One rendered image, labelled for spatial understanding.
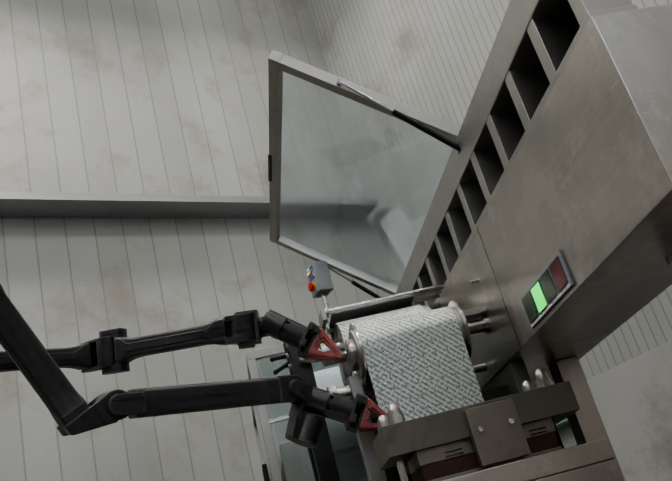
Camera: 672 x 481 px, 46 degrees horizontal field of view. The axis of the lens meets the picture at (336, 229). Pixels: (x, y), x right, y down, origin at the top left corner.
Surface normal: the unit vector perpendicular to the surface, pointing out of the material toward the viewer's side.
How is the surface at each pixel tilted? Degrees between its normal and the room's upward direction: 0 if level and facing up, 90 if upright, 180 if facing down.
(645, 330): 90
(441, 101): 90
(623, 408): 90
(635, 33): 90
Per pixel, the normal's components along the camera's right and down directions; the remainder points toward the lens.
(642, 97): 0.07, -0.43
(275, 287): 0.46, -0.47
